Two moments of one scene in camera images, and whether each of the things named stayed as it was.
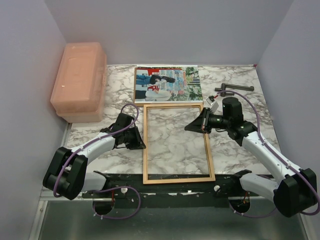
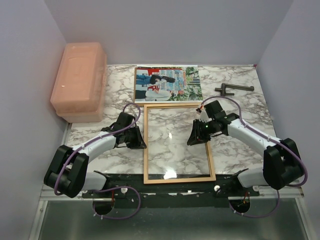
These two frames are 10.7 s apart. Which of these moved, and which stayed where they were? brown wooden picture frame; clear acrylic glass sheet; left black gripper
Moved: clear acrylic glass sheet
Stayed: brown wooden picture frame; left black gripper
